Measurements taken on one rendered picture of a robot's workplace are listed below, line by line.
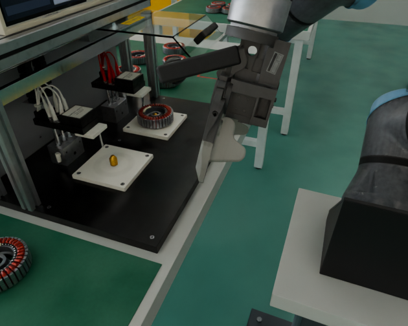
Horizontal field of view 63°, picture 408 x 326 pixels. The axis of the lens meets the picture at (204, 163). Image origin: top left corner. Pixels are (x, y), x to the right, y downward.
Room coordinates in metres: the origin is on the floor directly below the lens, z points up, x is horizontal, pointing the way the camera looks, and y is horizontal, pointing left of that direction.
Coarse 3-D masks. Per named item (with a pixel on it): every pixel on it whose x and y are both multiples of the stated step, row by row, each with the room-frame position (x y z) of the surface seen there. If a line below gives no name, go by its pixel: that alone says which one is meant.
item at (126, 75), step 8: (128, 72) 0.98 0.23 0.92; (136, 72) 0.98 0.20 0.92; (96, 80) 0.97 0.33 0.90; (112, 80) 0.97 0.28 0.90; (120, 80) 0.93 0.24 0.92; (128, 80) 0.92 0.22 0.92; (136, 80) 0.93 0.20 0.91; (144, 80) 0.98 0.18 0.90; (104, 88) 0.95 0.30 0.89; (112, 88) 0.94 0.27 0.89; (120, 88) 0.93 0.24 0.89; (128, 88) 0.92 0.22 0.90; (136, 88) 0.93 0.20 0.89; (144, 88) 0.96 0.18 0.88; (112, 96) 0.97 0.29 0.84; (136, 96) 0.91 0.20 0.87
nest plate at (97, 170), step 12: (96, 156) 0.74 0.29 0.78; (108, 156) 0.74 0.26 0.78; (120, 156) 0.74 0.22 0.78; (132, 156) 0.74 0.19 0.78; (144, 156) 0.74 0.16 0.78; (84, 168) 0.68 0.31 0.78; (96, 168) 0.68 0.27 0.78; (108, 168) 0.68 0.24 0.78; (120, 168) 0.68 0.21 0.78; (132, 168) 0.68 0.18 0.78; (84, 180) 0.64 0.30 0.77; (96, 180) 0.63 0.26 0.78; (108, 180) 0.63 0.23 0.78; (120, 180) 0.63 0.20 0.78; (132, 180) 0.64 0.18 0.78
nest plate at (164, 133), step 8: (136, 120) 0.93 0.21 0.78; (176, 120) 0.93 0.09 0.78; (184, 120) 0.95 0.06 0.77; (128, 128) 0.88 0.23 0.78; (136, 128) 0.88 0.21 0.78; (144, 128) 0.88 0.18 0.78; (160, 128) 0.88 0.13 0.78; (168, 128) 0.88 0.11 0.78; (176, 128) 0.89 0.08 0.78; (152, 136) 0.85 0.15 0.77; (160, 136) 0.84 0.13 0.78; (168, 136) 0.84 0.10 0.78
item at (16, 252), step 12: (0, 240) 0.44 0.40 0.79; (12, 240) 0.44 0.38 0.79; (0, 252) 0.43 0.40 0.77; (12, 252) 0.43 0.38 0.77; (24, 252) 0.41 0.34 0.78; (0, 264) 0.39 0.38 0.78; (12, 264) 0.39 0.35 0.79; (24, 264) 0.39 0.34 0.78; (0, 276) 0.36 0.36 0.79; (12, 276) 0.37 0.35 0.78; (0, 288) 0.35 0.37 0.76
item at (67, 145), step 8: (72, 136) 0.77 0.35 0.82; (80, 136) 0.78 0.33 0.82; (64, 144) 0.73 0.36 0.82; (72, 144) 0.74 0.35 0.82; (80, 144) 0.77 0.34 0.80; (56, 152) 0.72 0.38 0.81; (64, 152) 0.71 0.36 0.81; (72, 152) 0.73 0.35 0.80; (80, 152) 0.76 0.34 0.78; (56, 160) 0.72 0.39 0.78; (64, 160) 0.71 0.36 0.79; (72, 160) 0.73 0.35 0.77
